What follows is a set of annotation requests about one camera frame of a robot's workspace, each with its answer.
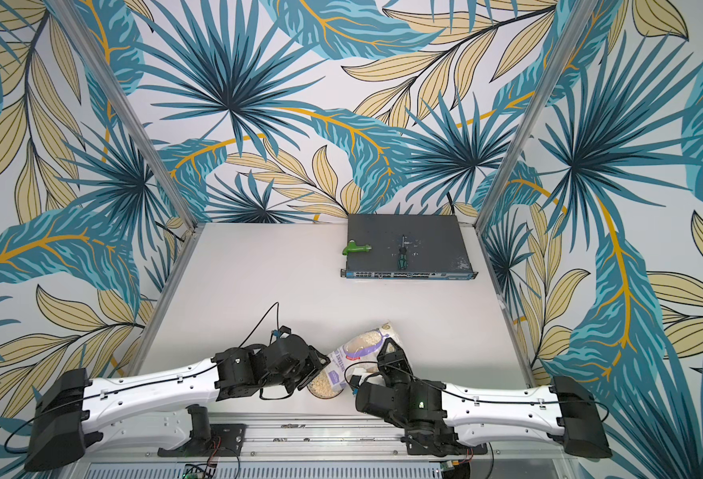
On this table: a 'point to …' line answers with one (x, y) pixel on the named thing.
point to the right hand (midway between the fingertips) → (384, 351)
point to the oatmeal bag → (359, 355)
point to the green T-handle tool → (353, 247)
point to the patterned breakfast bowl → (321, 387)
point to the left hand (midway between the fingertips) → (327, 370)
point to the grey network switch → (434, 245)
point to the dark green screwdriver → (402, 260)
